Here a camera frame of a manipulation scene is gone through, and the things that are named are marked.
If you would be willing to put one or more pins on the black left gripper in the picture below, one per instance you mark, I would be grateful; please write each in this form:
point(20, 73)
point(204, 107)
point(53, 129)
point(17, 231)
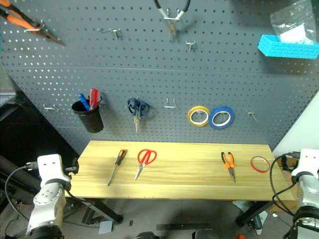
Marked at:
point(75, 166)

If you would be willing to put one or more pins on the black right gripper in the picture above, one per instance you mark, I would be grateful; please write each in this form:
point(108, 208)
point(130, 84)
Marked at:
point(293, 164)

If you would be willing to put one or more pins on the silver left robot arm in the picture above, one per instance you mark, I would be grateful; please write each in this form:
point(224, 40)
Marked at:
point(47, 200)

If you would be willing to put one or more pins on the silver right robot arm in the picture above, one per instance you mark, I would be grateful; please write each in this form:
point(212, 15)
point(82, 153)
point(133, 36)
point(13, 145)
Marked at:
point(310, 193)

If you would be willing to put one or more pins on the grey metal pegboard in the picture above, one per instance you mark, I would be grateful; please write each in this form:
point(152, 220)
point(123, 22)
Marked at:
point(149, 64)

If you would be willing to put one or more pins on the black plastic cup holder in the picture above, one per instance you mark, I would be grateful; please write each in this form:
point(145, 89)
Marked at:
point(91, 120)

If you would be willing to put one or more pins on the black table leg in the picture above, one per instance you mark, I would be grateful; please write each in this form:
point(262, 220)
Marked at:
point(107, 210)
point(251, 212)

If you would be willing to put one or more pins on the silver pegboard hook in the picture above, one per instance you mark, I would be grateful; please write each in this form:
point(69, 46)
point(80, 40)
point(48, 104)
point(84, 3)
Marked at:
point(113, 31)
point(35, 28)
point(51, 108)
point(190, 45)
point(170, 106)
point(172, 18)
point(252, 115)

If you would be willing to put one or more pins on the blue marker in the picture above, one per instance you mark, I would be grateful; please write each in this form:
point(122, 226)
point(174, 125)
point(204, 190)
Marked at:
point(83, 99)

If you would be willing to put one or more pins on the grey foot pedal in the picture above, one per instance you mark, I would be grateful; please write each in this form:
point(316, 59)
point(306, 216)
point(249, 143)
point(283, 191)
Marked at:
point(106, 227)

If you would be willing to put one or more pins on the black caster wheel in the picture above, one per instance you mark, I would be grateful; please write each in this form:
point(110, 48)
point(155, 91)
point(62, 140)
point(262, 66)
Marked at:
point(257, 223)

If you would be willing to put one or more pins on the blue tape roll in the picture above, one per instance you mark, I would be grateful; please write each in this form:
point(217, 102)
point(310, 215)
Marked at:
point(230, 115)

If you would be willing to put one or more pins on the yellow tape roll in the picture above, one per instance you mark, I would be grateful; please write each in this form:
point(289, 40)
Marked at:
point(190, 119)

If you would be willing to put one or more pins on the blue plastic storage bin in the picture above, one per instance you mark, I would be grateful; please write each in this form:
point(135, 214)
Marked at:
point(284, 48)

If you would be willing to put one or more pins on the black flat floor strip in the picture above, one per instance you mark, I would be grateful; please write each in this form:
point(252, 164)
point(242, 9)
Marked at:
point(182, 226)

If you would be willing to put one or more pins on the clear plastic bag with parts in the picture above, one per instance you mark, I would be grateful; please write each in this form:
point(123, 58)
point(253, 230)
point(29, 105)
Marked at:
point(294, 18)

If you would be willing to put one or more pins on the orange black long nose pliers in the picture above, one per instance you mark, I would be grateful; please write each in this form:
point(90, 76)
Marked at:
point(20, 21)

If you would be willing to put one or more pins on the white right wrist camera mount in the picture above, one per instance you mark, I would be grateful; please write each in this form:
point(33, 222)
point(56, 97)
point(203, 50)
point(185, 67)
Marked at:
point(309, 161)

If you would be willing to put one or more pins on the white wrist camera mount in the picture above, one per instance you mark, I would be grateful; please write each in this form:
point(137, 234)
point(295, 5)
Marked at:
point(309, 161)
point(49, 166)

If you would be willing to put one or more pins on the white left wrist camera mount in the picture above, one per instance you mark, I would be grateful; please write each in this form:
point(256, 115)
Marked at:
point(49, 166)

